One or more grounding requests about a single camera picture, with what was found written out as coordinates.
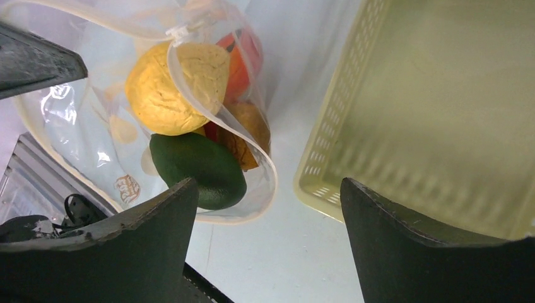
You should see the yellow lemon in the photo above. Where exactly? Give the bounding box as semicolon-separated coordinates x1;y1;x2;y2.
124;42;230;136

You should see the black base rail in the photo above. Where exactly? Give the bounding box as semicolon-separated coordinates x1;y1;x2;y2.
179;263;233;303

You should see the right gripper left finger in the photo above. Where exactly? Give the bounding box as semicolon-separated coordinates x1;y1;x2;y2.
1;179;198;302

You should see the clear dotted zip bag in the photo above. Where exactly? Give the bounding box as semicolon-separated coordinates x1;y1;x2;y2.
1;1;278;224

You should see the aluminium frame rail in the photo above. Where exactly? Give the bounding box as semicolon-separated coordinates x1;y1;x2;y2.
1;132;117;224

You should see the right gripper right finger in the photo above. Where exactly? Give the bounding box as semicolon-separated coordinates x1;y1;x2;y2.
340;177;534;302

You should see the red mango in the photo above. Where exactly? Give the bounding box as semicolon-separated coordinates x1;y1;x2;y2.
216;28;263;104

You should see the green avocado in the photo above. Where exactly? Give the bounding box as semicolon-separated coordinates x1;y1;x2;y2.
149;133;247;210

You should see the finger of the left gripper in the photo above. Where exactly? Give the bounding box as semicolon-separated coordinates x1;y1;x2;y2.
1;21;88;99

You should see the yellow plastic basket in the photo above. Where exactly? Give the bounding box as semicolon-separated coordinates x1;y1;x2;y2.
294;1;534;240

